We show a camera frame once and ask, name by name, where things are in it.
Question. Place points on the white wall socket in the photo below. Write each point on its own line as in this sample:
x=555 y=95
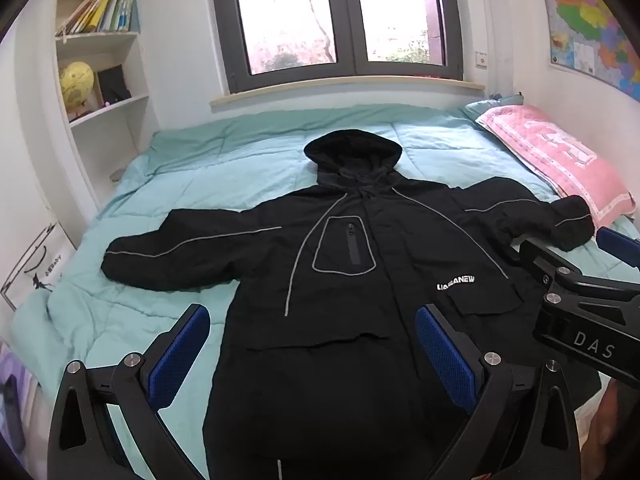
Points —
x=482 y=58

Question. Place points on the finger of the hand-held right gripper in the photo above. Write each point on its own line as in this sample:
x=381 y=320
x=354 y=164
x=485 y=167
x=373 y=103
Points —
x=550 y=260
x=617 y=242

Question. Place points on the person's right forearm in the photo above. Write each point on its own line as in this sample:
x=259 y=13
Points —
x=614 y=420

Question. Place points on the yellow globe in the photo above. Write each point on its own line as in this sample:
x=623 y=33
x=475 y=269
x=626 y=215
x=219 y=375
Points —
x=76 y=82

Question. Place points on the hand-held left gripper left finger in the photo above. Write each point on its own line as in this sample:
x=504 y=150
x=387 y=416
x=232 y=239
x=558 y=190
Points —
x=177 y=360

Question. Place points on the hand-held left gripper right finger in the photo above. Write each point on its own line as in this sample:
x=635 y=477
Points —
x=445 y=355

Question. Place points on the purple cloth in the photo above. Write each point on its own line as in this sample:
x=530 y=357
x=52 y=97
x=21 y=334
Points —
x=11 y=400

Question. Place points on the white paper bag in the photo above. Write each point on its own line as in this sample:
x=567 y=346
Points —
x=35 y=270

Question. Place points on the white bookshelf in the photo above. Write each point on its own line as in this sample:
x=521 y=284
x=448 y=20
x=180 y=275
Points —
x=125 y=125

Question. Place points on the colourful wall map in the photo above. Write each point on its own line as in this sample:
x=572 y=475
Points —
x=590 y=15

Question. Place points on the pink pillow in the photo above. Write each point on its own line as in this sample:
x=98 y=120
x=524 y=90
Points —
x=555 y=155

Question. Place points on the black hooded jacket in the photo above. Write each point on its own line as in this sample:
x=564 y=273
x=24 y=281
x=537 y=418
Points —
x=350 y=200

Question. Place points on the teal quilt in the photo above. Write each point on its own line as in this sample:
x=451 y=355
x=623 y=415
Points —
x=225 y=170

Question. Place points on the dark framed window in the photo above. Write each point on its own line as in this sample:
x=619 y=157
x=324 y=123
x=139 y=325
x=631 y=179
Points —
x=345 y=67

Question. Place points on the cream window sill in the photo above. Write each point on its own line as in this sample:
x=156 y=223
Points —
x=350 y=89

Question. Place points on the row of leaning books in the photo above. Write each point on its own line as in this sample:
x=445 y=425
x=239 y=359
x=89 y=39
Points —
x=100 y=10

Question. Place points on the teal pillow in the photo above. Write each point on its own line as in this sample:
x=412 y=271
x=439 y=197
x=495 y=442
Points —
x=487 y=106

